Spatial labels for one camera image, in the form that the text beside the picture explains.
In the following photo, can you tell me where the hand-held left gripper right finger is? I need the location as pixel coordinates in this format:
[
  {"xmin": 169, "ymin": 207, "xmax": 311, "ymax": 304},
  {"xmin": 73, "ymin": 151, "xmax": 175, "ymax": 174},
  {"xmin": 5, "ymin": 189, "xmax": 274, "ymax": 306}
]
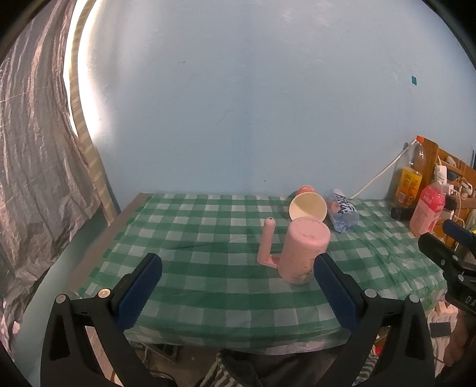
[{"xmin": 313, "ymin": 253, "xmax": 436, "ymax": 387}]

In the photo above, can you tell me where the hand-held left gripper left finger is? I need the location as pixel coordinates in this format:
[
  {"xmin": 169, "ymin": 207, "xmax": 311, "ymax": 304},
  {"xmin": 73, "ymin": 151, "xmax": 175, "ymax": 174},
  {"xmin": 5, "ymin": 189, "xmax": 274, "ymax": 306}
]
[{"xmin": 40, "ymin": 252, "xmax": 163, "ymax": 387}]

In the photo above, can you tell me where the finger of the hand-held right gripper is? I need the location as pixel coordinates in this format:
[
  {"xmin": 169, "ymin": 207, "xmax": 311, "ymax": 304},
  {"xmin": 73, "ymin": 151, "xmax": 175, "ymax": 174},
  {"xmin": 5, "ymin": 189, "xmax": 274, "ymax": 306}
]
[
  {"xmin": 417, "ymin": 232, "xmax": 464, "ymax": 267},
  {"xmin": 442, "ymin": 219, "xmax": 476, "ymax": 247}
]

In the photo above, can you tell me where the pink cup with handle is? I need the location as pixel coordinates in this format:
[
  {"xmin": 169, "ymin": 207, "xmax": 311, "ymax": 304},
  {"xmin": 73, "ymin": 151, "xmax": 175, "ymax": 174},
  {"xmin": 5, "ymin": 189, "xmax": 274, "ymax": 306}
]
[{"xmin": 257, "ymin": 216, "xmax": 332, "ymax": 285}]

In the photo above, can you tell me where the person's right forearm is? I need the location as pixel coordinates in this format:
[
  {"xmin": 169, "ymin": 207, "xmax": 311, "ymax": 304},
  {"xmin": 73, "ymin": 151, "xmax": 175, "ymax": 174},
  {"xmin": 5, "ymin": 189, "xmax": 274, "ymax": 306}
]
[{"xmin": 445, "ymin": 308, "xmax": 476, "ymax": 377}]

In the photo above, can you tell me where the paper cup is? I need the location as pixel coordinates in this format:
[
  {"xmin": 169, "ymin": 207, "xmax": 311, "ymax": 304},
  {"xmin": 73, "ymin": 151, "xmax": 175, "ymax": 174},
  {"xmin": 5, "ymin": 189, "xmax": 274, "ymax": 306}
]
[{"xmin": 289, "ymin": 185, "xmax": 328, "ymax": 223}]

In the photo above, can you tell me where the pink drink bottle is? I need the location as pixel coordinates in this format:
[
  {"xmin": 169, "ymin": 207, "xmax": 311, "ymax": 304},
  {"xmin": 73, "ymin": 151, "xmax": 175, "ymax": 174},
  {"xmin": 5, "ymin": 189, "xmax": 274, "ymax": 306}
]
[{"xmin": 409, "ymin": 175, "xmax": 446, "ymax": 237}]

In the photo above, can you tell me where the wooden shelf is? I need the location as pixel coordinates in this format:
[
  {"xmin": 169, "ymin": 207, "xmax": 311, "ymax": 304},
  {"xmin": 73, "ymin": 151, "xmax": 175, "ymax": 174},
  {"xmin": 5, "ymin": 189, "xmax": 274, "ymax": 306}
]
[{"xmin": 422, "ymin": 138, "xmax": 476, "ymax": 248}]

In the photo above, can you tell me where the white charger plug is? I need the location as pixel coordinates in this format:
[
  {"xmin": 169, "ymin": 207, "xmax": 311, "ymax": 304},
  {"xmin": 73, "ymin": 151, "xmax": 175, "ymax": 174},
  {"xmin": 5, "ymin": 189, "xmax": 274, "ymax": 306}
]
[{"xmin": 434, "ymin": 156, "xmax": 450, "ymax": 183}]

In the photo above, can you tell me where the orange juice bottle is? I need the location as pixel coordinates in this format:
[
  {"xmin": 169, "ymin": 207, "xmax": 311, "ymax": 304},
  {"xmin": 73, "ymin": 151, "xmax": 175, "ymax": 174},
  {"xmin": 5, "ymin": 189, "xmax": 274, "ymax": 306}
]
[{"xmin": 386, "ymin": 135, "xmax": 425, "ymax": 209}]

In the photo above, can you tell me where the blue white plastic packet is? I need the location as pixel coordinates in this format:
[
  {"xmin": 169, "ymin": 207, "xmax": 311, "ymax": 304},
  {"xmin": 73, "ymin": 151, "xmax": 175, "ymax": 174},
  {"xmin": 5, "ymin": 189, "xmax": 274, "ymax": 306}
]
[{"xmin": 322, "ymin": 188, "xmax": 360, "ymax": 233}]

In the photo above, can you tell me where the green checkered tablecloth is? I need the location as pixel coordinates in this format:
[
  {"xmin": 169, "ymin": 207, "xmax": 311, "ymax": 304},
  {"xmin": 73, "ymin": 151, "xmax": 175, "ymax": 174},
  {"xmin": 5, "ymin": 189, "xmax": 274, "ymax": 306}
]
[{"xmin": 79, "ymin": 192, "xmax": 448, "ymax": 349}]

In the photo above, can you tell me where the grey curtain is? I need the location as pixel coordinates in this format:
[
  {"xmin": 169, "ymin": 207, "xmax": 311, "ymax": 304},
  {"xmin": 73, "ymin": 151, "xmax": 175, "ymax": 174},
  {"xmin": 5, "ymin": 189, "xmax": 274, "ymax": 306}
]
[{"xmin": 0, "ymin": 0, "xmax": 112, "ymax": 345}]

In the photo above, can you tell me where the white cable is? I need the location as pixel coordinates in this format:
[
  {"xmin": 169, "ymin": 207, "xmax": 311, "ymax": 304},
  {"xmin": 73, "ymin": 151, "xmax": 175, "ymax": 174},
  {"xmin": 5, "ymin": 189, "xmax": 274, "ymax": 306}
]
[{"xmin": 350, "ymin": 141, "xmax": 418, "ymax": 199}]

